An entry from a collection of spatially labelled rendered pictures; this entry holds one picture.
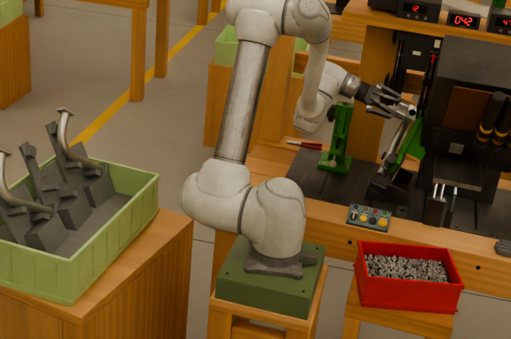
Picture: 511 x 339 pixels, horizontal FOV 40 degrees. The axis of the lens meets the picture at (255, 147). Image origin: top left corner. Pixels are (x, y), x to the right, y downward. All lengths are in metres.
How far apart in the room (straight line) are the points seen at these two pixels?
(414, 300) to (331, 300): 1.36
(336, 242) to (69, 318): 0.97
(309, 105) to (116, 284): 0.91
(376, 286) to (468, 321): 1.53
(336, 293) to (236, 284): 1.63
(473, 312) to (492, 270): 1.28
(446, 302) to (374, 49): 1.08
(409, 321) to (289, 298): 0.44
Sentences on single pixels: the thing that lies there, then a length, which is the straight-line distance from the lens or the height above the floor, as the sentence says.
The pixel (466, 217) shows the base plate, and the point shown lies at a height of 0.90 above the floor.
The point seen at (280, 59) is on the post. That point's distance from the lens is 3.00.
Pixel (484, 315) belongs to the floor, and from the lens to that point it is 3.86.
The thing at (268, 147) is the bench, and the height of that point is 0.88.
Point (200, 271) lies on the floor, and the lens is 3.75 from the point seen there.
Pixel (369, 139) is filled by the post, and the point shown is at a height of 0.98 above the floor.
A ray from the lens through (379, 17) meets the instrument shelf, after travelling 2.76.
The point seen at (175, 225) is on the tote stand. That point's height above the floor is 0.79.
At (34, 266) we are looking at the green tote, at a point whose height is 0.90.
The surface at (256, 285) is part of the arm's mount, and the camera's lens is 2.14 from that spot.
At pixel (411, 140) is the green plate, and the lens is 2.64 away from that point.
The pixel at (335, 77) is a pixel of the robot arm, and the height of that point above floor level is 1.33.
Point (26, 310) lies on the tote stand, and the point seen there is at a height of 0.73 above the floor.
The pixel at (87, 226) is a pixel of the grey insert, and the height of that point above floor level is 0.85.
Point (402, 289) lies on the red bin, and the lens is 2.32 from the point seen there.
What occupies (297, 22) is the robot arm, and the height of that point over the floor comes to 1.64.
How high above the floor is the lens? 2.20
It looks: 26 degrees down
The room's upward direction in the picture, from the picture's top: 6 degrees clockwise
